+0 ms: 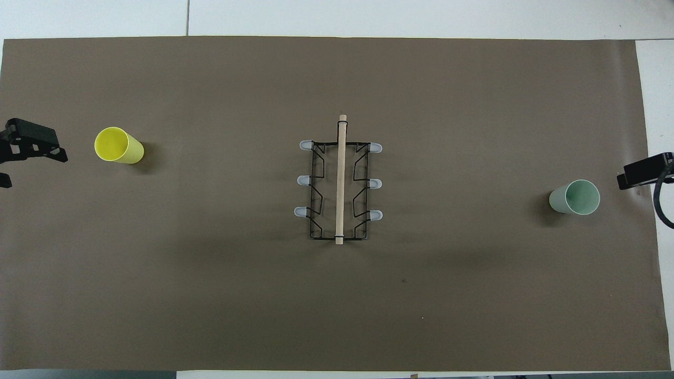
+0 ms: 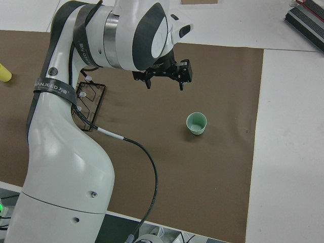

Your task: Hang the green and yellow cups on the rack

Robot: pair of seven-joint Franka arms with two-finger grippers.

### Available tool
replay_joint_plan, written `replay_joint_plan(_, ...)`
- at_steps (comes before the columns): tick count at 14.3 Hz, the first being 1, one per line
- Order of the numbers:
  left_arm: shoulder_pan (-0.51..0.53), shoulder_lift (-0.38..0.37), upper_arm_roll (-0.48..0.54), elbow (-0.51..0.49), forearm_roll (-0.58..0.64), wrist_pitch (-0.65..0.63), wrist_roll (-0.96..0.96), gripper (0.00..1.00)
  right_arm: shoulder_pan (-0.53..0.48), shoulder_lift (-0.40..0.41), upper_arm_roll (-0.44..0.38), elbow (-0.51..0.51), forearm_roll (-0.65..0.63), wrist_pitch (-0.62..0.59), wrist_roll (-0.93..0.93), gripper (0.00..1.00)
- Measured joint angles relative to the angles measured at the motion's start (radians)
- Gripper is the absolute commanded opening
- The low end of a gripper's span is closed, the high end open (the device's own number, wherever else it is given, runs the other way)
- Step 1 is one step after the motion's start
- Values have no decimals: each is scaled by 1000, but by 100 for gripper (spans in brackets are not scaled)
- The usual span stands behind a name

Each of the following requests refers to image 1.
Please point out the pale green plastic cup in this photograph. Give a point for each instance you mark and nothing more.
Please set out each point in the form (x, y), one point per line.
(576, 197)

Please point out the yellow plastic cup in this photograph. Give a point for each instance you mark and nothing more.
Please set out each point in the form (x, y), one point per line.
(118, 146)

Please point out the brown paper table mat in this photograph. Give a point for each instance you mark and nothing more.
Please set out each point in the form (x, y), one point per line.
(210, 289)

